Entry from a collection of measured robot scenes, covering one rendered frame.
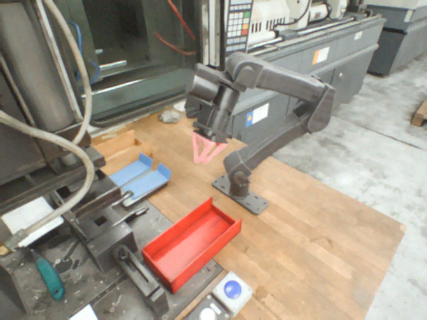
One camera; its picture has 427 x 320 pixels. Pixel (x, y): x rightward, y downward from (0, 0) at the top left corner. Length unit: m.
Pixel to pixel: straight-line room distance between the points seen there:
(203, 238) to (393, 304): 1.38
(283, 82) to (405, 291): 1.60
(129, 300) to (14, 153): 0.40
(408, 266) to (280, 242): 1.44
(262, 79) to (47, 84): 0.43
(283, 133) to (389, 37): 4.29
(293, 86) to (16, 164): 0.59
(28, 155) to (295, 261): 0.63
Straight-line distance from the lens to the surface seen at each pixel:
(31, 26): 0.51
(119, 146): 1.11
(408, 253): 2.21
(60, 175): 0.60
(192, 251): 0.73
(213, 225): 0.78
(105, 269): 0.74
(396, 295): 1.97
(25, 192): 0.59
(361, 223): 0.90
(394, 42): 4.95
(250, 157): 0.75
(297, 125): 0.74
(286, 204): 0.87
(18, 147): 0.52
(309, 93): 0.71
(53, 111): 0.54
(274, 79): 0.65
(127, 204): 0.85
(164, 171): 0.92
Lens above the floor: 1.52
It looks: 38 degrees down
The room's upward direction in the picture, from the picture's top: straight up
